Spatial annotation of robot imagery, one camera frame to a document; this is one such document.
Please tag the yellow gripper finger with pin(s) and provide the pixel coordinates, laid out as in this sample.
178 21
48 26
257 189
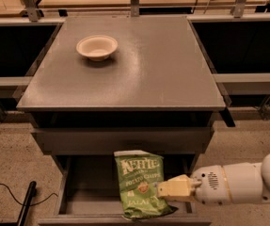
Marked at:
179 189

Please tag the green jalapeno chip bag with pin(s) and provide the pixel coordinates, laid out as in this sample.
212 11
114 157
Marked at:
139 173

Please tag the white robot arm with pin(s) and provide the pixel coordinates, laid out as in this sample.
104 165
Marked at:
221 185

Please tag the open middle drawer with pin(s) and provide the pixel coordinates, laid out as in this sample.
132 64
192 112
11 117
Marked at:
89 196

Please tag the closed top drawer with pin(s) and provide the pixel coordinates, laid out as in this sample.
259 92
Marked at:
73 141

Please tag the grey drawer cabinet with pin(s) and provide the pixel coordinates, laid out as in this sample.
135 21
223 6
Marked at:
157 78

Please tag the black bar on floor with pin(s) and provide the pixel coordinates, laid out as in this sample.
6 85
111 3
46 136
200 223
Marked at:
30 194

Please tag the white paper bowl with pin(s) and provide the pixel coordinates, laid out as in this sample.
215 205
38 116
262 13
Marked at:
97 47

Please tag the right horizontal metal rail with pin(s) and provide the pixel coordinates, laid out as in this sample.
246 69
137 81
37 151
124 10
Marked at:
244 83

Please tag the horizontal metal rail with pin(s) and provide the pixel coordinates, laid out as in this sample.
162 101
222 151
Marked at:
13 87
244 83

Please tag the middle metal post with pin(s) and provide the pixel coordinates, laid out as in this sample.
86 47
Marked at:
134 8

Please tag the left horizontal metal rail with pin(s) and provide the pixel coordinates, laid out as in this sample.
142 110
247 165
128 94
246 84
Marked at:
13 87

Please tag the left metal post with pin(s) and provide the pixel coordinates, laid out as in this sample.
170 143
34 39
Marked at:
32 10

